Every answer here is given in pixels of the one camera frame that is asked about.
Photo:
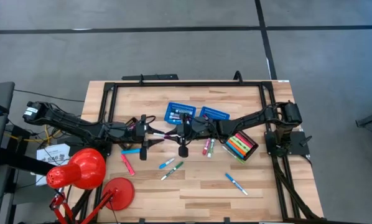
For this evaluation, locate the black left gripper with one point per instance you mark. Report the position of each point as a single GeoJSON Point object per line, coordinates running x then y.
{"type": "Point", "coordinates": [139, 133]}

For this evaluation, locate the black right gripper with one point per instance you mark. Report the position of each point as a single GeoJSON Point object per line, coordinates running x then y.
{"type": "Point", "coordinates": [198, 129]}

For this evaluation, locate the purple thin marker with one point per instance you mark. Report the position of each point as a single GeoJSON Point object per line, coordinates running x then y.
{"type": "Point", "coordinates": [159, 135]}

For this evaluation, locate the black capped white marker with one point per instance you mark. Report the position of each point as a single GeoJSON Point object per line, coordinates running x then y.
{"type": "Point", "coordinates": [178, 115]}
{"type": "Point", "coordinates": [179, 111]}

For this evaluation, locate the light blue highlighter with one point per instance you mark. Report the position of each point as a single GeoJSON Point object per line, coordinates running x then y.
{"type": "Point", "coordinates": [233, 150]}
{"type": "Point", "coordinates": [130, 151]}

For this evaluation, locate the blue plastic basket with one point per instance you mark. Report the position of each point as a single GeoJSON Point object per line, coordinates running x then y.
{"type": "Point", "coordinates": [217, 113]}
{"type": "Point", "coordinates": [170, 105]}

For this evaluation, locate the pink fat Expo marker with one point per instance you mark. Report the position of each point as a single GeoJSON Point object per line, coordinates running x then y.
{"type": "Point", "coordinates": [206, 147]}

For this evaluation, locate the red thin marker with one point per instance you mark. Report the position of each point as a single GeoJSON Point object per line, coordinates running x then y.
{"type": "Point", "coordinates": [205, 117]}

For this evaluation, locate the green thin Expo marker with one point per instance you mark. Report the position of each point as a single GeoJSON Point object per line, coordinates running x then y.
{"type": "Point", "coordinates": [172, 170]}

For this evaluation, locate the pink highlighter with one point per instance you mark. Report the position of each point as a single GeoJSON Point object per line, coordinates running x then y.
{"type": "Point", "coordinates": [127, 165]}
{"type": "Point", "coordinates": [244, 141]}

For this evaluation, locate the green fat Expo marker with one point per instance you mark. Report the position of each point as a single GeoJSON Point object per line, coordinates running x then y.
{"type": "Point", "coordinates": [211, 148]}

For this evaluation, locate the yellow-green highlighter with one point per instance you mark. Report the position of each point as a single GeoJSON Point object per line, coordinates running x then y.
{"type": "Point", "coordinates": [237, 140]}
{"type": "Point", "coordinates": [235, 158]}

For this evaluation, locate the orange highlighter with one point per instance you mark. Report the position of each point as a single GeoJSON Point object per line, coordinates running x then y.
{"type": "Point", "coordinates": [237, 147]}

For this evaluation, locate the blue thin Expo marker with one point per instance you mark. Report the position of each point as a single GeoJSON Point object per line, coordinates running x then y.
{"type": "Point", "coordinates": [235, 184]}

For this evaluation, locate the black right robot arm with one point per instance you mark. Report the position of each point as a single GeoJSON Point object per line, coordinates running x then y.
{"type": "Point", "coordinates": [251, 119]}

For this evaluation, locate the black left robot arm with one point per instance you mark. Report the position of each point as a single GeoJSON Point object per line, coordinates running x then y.
{"type": "Point", "coordinates": [67, 121]}

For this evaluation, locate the red desk lamp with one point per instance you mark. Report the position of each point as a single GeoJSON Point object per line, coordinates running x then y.
{"type": "Point", "coordinates": [80, 169]}

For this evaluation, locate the black edge clamp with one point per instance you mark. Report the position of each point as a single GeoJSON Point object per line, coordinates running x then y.
{"type": "Point", "coordinates": [227, 220]}
{"type": "Point", "coordinates": [142, 221]}

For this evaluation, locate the black clamp hook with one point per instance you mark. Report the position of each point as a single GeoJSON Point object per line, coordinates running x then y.
{"type": "Point", "coordinates": [237, 72]}

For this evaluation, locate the white paper sheet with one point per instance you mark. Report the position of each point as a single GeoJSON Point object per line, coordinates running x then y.
{"type": "Point", "coordinates": [50, 155]}

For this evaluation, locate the black metal table frame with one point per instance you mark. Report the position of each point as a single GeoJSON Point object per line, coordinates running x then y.
{"type": "Point", "coordinates": [189, 83]}

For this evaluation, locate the black mount bar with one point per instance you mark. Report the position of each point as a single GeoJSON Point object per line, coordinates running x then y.
{"type": "Point", "coordinates": [155, 77]}

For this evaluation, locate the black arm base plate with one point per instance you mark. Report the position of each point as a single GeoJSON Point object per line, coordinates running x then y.
{"type": "Point", "coordinates": [298, 140]}

